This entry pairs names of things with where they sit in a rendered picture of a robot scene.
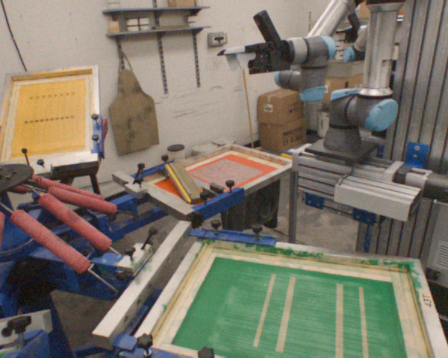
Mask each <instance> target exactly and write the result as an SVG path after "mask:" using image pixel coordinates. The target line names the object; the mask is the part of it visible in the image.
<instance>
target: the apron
mask: <svg viewBox="0 0 448 358"><path fill-rule="evenodd" d="M122 55H123V57H124V58H125V59H126V61H127V63H128V65H129V66H130V67H131V71H129V70H127V69H125V70H123V71H121V72H120V68H121V57H122ZM109 111H110V115H111V121H112V125H113V132H114V136H115V140H116V148H117V152H118V156H119V155H121V154H127V153H131V152H132V151H136V150H141V148H148V147H149V146H152V145H159V137H158V123H157V117H156V111H155V102H154V99H153V97H152V96H150V95H148V94H146V93H144V91H142V89H141V87H140V83H139V81H138V79H137V77H136V76H135V74H134V73H133V69H132V66H131V63H130V62H129V60H128V59H127V57H126V56H125V54H124V53H123V50H122V51H121V50H120V53H119V77H118V85H117V95H116V98H115V100H114V101H113V103H112V104H111V106H110V107H109Z"/></svg>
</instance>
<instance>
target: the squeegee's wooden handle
mask: <svg viewBox="0 0 448 358"><path fill-rule="evenodd" d="M170 164H172V166H173V167H174V169H176V171H177V172H178V174H179V176H180V177H181V179H182V180H183V182H184V184H185V186H187V188H188V189H189V190H190V192H191V195H189V198H190V200H191V204H194V203H199V202H203V201H204V200H202V199H201V198H200V192H202V191H201V190H200V188H199V187H198V186H197V185H196V183H195V182H194V180H193V179H192V177H191V176H190V175H189V172H188V171H187V170H186V169H185V168H184V167H183V165H182V164H181V161H178V162H177V163H168V166H169V165H170Z"/></svg>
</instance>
